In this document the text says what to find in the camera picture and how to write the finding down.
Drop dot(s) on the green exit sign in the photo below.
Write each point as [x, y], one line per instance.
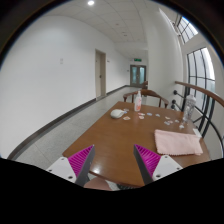
[137, 60]

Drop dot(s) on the wooden handrail with black railing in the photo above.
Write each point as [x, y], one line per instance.
[206, 101]

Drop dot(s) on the white sanitizer bottle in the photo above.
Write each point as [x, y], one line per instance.
[138, 102]

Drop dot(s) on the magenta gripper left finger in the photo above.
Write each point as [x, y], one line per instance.
[74, 168]

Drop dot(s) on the beige hallway door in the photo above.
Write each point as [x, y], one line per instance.
[100, 73]

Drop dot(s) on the glass double door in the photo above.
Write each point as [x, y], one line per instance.
[137, 75]

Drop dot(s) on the round stool seat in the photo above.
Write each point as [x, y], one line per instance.
[98, 183]

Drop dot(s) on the white rounded object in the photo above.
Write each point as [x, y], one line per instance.
[117, 113]

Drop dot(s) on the brown wooden table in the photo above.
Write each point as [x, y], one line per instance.
[114, 140]

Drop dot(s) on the pink towel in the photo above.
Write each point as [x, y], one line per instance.
[173, 143]

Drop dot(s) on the clear plastic bottle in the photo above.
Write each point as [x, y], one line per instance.
[189, 107]

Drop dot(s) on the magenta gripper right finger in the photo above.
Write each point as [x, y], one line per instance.
[152, 166]

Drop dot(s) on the wooden chair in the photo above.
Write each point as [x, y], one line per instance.
[146, 93]

